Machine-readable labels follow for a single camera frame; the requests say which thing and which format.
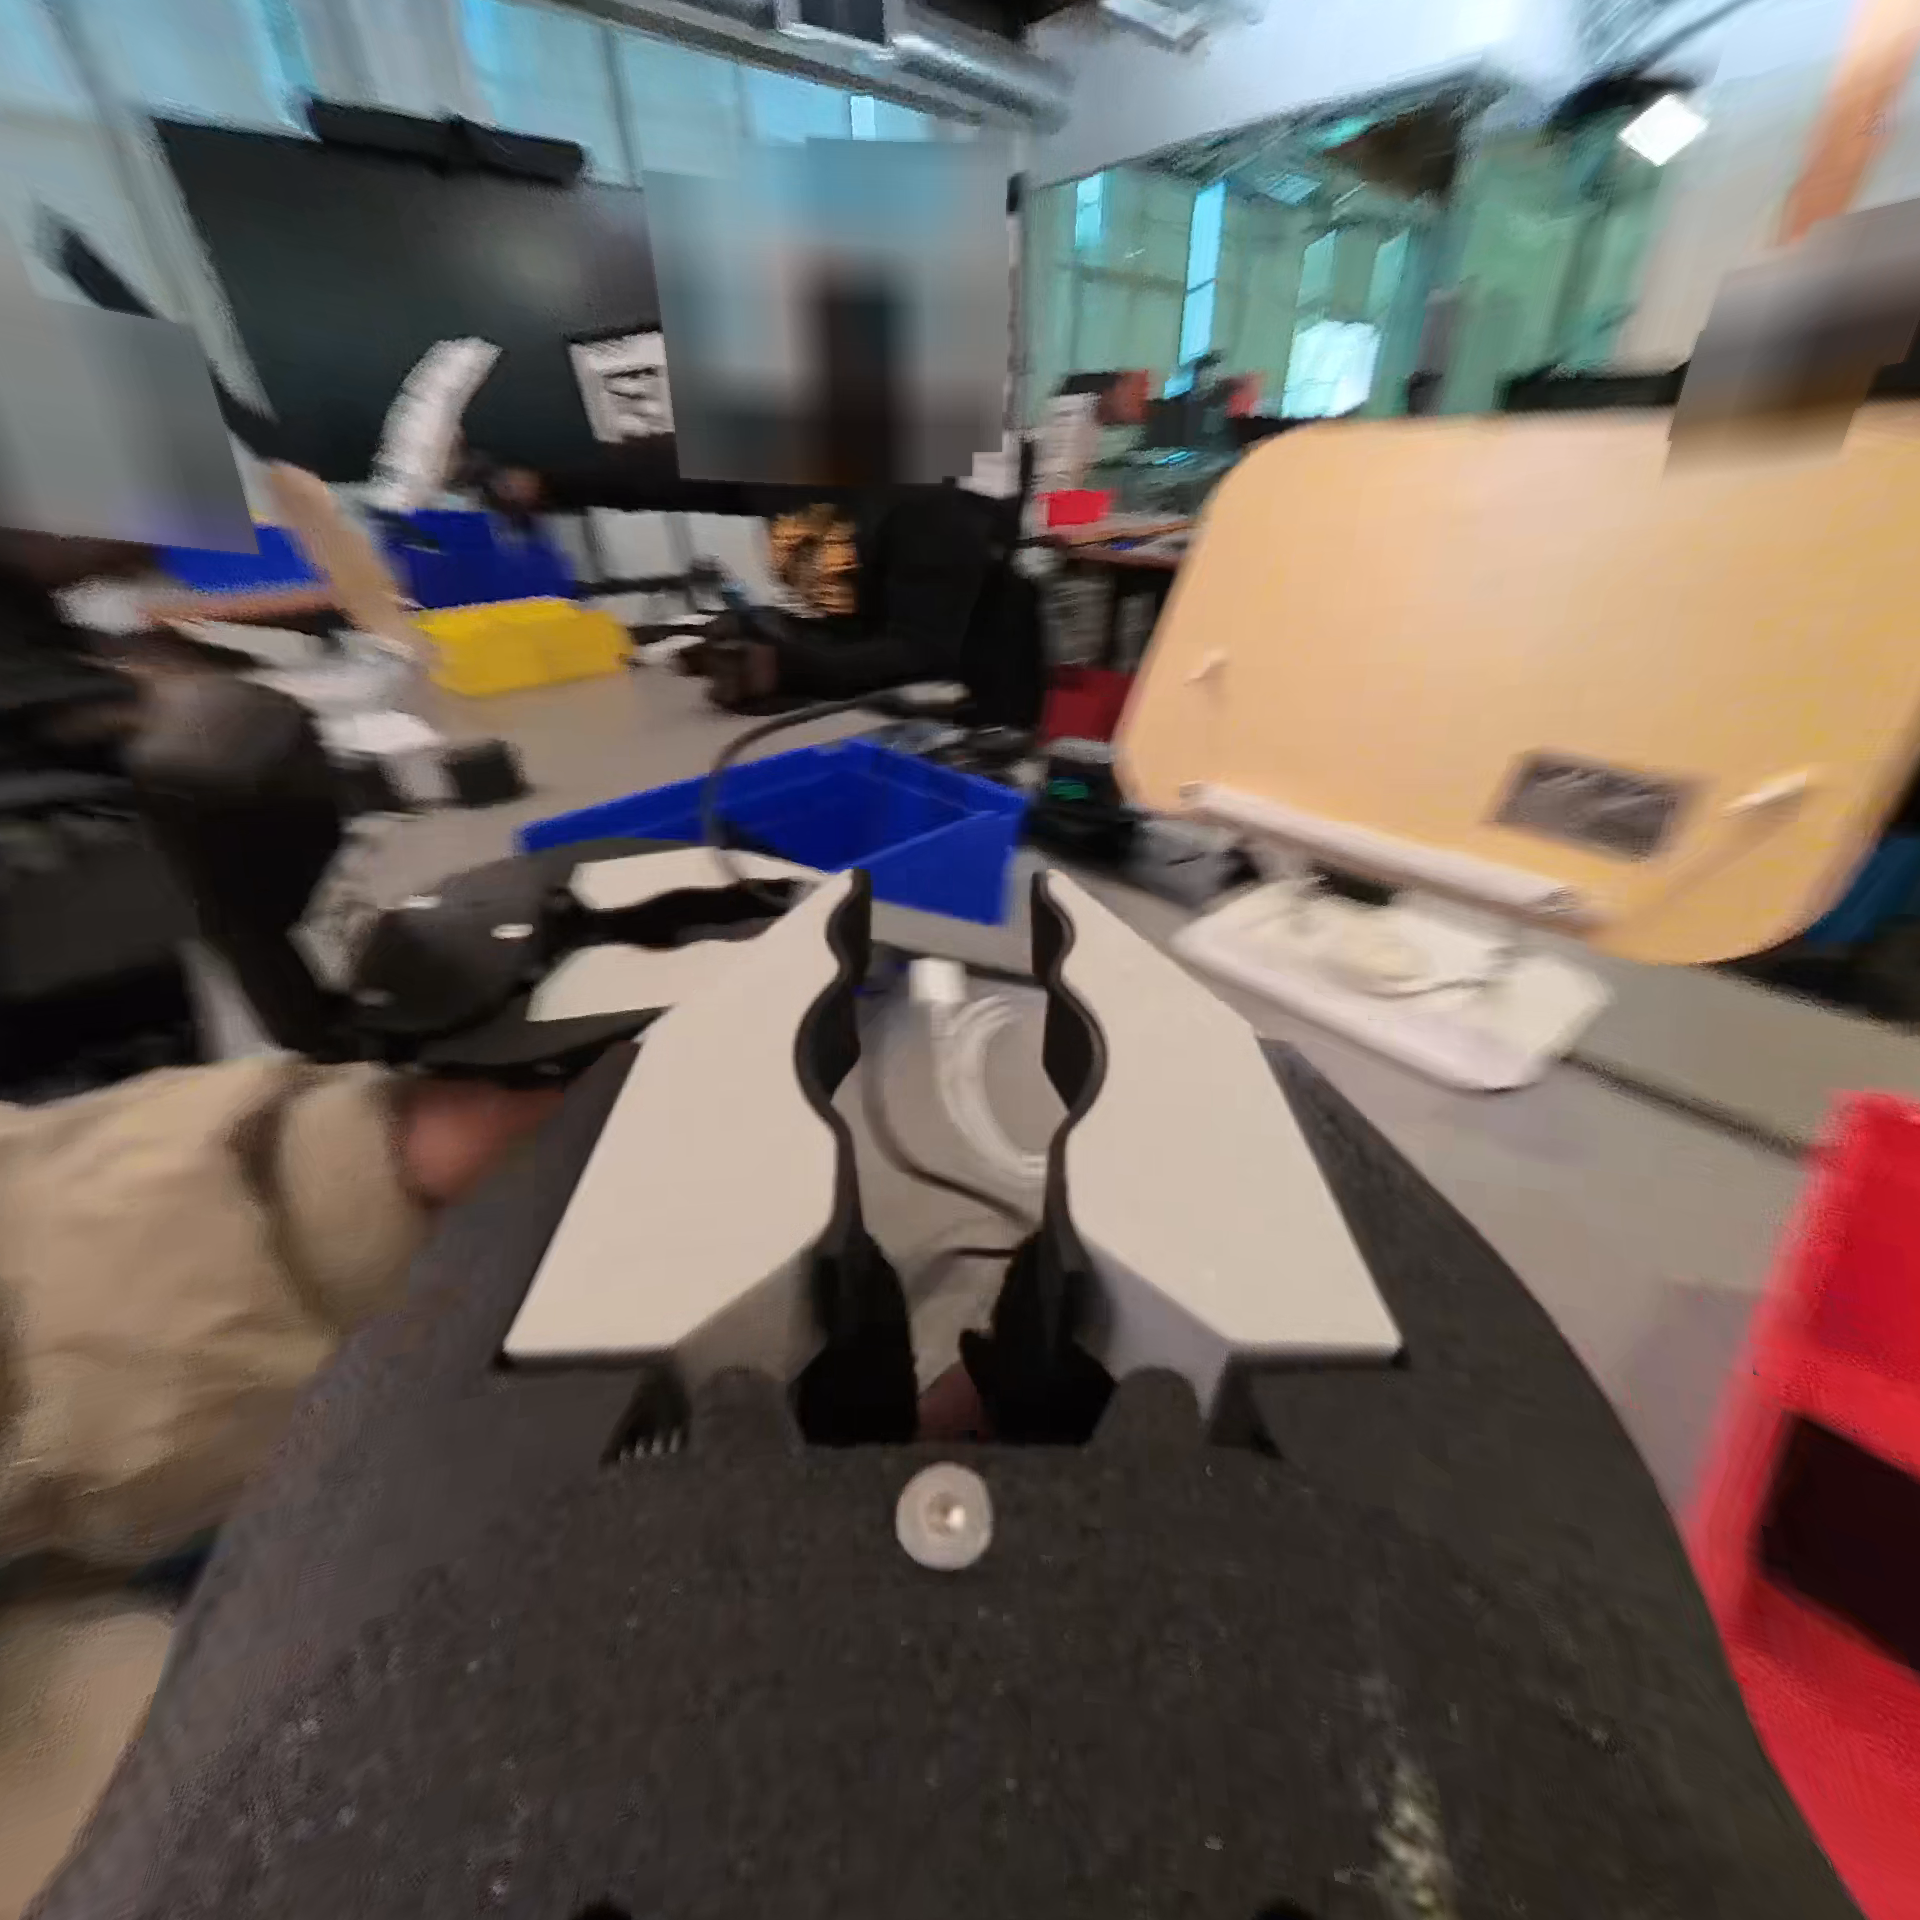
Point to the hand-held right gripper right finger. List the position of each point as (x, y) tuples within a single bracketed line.
[(1213, 1200)]

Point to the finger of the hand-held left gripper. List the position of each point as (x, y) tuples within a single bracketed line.
[(690, 879), (628, 974)]

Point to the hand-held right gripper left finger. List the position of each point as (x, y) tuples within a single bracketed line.
[(674, 1200)]

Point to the blue plastic bin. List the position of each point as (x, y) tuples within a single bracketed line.
[(241, 564), (480, 557), (900, 825)]

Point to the red plastic bin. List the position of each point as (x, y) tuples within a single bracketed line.
[(1845, 1277)]

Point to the person's left hand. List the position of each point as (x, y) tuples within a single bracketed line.
[(473, 1132)]

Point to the yellow plastic bin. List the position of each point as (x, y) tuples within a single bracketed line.
[(524, 646)]

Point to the red storage box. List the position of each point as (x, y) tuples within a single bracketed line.
[(1089, 705)]

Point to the black wall screen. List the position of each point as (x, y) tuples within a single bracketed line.
[(375, 270)]

